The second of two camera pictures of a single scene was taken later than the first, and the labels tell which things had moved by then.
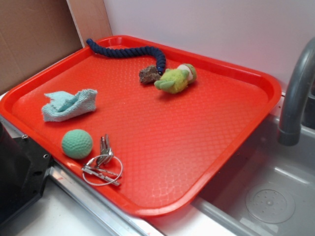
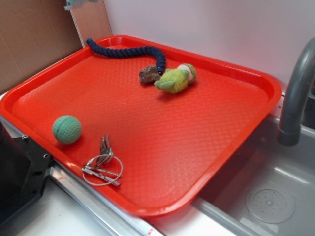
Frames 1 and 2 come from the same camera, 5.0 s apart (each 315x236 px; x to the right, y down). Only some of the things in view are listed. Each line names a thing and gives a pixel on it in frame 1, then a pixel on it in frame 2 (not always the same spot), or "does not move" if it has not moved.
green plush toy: x=175 y=81 does not move
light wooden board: x=91 y=18 does not move
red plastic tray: x=150 y=122 does not move
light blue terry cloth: x=63 y=105 → x=75 y=3
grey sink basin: x=268 y=190 does not move
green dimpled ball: x=77 y=143 → x=66 y=129
